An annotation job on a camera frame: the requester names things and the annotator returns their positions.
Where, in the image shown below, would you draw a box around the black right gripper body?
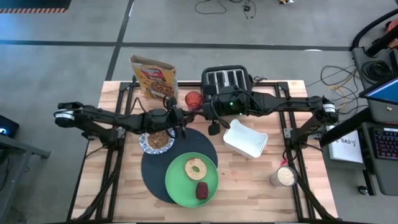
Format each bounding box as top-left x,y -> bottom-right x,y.
203,86 -> 251,136

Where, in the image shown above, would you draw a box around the black floor cable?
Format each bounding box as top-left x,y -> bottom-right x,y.
194,0 -> 257,19

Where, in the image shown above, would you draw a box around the brown cereal flakes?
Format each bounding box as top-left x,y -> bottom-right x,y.
147,131 -> 170,149

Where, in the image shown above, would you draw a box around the tangled floor cables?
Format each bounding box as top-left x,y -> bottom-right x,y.
306,64 -> 369,116

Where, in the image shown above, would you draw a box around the blue patterned paper bowl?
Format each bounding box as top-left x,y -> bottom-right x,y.
139,129 -> 175,156

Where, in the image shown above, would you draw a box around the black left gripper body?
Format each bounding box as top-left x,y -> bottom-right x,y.
146,98 -> 187,139

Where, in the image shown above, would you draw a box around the coiled black cable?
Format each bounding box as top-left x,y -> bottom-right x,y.
360,59 -> 394,83

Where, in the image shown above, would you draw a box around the green plastic plate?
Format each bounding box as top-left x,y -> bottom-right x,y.
164,151 -> 220,208

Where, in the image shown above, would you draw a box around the white paper note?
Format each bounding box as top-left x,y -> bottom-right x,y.
328,136 -> 364,164

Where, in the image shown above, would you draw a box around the black metal table frame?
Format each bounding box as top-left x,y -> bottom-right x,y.
67,74 -> 338,223

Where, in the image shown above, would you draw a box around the white rectangular plastic container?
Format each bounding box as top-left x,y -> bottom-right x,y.
223,119 -> 269,159

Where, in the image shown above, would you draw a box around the grey metal stand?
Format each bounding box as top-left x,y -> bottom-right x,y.
0,133 -> 52,223

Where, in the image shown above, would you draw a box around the backlit black keyboard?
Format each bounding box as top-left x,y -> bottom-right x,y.
371,126 -> 398,161

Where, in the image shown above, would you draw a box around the red and black tool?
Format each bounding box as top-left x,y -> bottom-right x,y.
365,20 -> 398,58

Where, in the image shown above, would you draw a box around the open laptop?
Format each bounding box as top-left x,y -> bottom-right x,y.
359,76 -> 398,124

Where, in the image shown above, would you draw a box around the black hazard-striped floor mat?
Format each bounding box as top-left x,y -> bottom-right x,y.
0,0 -> 72,14

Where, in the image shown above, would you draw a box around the black curved cart tube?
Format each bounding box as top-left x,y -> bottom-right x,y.
349,7 -> 398,52

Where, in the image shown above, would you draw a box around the dark red plum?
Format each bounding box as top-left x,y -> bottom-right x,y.
195,182 -> 210,200

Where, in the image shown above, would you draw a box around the brown bagel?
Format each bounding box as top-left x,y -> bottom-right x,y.
184,157 -> 208,181

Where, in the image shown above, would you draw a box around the glass of oats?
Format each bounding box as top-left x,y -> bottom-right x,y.
269,166 -> 299,187

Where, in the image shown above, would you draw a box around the round black placemat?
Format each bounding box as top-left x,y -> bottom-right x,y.
141,127 -> 218,205

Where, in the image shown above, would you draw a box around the yellow raisin bran cereal box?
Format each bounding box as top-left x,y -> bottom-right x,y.
129,55 -> 179,101

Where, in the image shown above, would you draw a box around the black computer box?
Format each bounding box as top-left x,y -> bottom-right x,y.
0,114 -> 20,139

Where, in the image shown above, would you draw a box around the black four-slot toaster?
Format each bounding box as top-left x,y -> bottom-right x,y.
201,65 -> 253,94

